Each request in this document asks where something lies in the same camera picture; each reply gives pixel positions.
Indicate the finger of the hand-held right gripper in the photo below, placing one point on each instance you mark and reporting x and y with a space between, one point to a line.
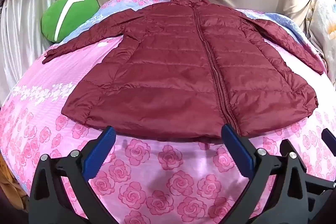
329 138
323 192

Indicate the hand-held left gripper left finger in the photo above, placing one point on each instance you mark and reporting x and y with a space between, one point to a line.
101 150

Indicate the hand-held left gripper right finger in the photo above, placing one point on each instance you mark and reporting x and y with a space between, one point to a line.
236 150

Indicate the maroon puffer jacket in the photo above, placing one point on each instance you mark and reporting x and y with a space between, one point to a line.
170 77

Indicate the pink floral bed sheet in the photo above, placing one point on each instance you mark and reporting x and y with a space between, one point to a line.
144 161

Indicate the orange cloth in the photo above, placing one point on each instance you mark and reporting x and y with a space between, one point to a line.
10 187

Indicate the green plush pillow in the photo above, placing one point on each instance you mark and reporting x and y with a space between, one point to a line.
78 14

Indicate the white satin curtain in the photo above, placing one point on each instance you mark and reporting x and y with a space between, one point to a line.
23 29

